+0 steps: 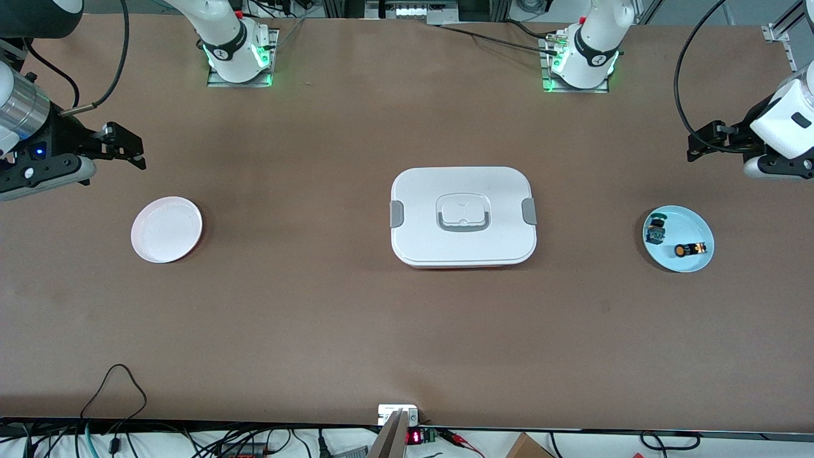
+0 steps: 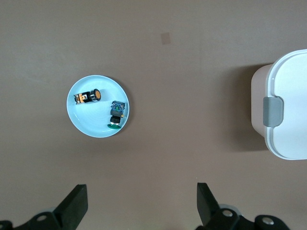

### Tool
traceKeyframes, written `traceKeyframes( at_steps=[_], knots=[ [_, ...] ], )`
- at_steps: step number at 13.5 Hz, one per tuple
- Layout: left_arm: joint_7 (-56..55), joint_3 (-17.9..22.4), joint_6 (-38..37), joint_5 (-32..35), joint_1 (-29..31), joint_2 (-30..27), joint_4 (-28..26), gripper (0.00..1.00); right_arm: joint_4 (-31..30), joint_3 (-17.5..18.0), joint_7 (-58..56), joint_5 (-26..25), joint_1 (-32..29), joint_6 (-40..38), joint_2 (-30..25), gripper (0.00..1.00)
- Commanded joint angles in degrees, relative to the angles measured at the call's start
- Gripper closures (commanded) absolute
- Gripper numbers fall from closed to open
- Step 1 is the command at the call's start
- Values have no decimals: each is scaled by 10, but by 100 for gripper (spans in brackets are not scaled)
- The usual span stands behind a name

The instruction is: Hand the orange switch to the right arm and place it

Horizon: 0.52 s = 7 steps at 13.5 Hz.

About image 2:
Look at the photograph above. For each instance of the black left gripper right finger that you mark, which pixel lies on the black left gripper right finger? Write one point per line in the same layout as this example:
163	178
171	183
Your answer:
208	210

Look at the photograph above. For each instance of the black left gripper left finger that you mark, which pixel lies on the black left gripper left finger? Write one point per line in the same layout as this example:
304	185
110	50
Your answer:
72	206

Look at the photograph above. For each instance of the orange push button switch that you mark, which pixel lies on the orange push button switch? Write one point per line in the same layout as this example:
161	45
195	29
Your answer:
92	95

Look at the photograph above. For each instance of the light blue plate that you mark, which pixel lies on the light blue plate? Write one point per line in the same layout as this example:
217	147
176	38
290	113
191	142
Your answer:
96	119

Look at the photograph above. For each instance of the white lidded container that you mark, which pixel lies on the white lidded container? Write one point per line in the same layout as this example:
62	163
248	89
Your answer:
292	95

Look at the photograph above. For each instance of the brown tape patch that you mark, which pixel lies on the brown tape patch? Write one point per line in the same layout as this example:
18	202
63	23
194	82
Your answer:
165	38

